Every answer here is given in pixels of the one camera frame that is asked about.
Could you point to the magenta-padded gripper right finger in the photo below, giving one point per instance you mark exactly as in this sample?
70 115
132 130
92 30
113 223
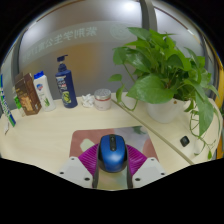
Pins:
137 161

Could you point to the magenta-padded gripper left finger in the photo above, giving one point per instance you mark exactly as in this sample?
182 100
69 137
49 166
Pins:
86 163

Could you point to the blue computer mouse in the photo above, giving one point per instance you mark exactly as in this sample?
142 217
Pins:
112 153

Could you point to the pastel patterned mouse pad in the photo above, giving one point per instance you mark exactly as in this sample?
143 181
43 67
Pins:
86 138

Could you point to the small black object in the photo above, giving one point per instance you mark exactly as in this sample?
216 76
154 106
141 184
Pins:
184 141

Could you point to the crumpled white paper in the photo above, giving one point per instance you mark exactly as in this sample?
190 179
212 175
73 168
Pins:
88 100

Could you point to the small pink jar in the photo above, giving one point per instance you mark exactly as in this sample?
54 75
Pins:
102 100

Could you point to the dark blue pump bottle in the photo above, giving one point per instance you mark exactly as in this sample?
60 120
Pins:
66 88

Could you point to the green plant in white pot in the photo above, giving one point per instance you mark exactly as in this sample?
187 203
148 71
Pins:
156 83

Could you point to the white bottle blue cap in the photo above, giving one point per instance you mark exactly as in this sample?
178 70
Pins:
44 91

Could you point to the brown cracker box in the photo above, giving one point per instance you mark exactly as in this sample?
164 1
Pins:
28 95

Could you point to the white green shuttlecock tube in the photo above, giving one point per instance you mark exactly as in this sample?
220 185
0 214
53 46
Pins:
6 106

